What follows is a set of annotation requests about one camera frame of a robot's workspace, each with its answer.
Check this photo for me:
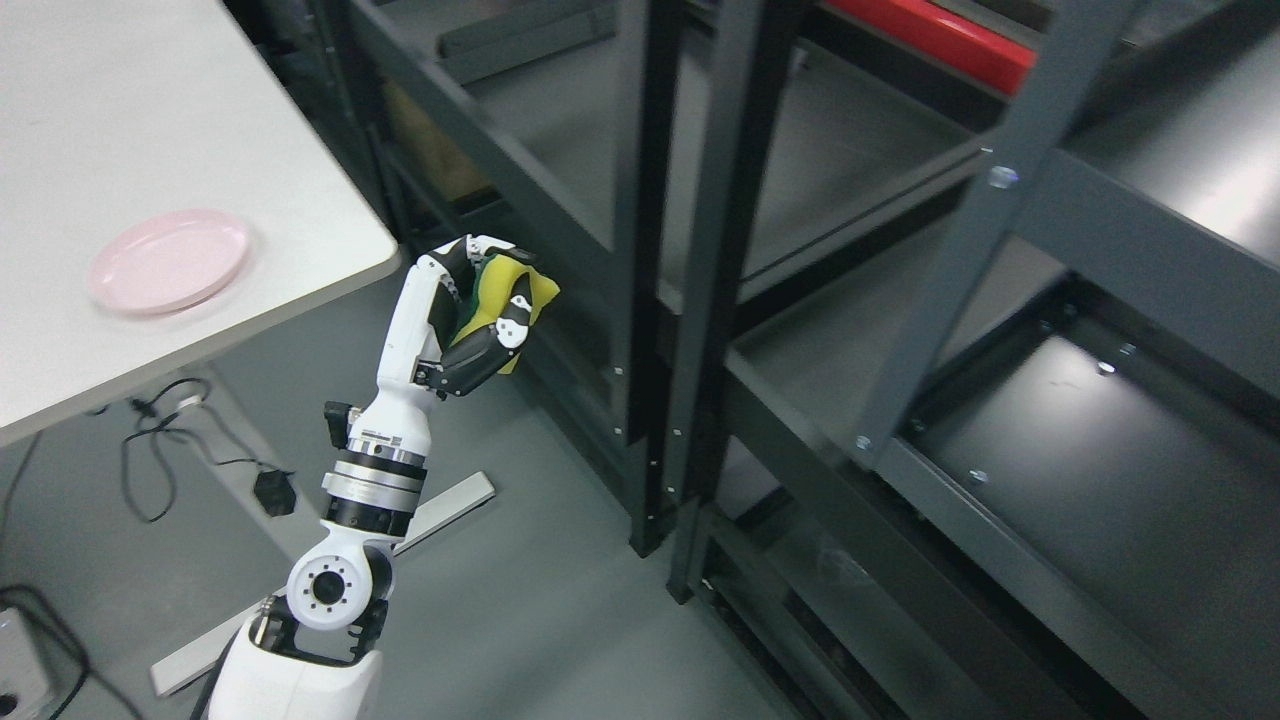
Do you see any white table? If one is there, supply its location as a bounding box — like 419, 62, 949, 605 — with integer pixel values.
1, 1, 401, 445

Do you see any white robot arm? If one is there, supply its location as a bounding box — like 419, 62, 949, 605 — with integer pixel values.
207, 430, 433, 719

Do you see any dark metal shelf rack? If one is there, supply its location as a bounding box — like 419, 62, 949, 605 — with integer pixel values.
229, 1, 1012, 556

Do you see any pink plate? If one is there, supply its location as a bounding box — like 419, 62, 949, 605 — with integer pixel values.
87, 209, 253, 316

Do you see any black cable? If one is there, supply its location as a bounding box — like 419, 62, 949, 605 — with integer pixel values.
120, 377, 298, 524

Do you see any green yellow sponge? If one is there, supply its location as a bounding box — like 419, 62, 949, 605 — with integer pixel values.
451, 249, 561, 374

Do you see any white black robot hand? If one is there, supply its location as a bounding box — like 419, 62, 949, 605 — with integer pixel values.
342, 234, 548, 468

